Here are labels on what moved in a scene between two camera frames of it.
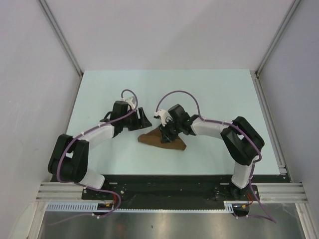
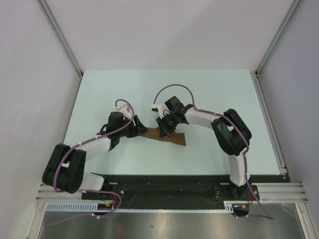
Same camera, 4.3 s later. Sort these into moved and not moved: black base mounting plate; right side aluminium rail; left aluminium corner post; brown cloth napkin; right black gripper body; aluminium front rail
Moved: right black gripper body; brown cloth napkin
Not moved: aluminium front rail; left aluminium corner post; black base mounting plate; right side aluminium rail
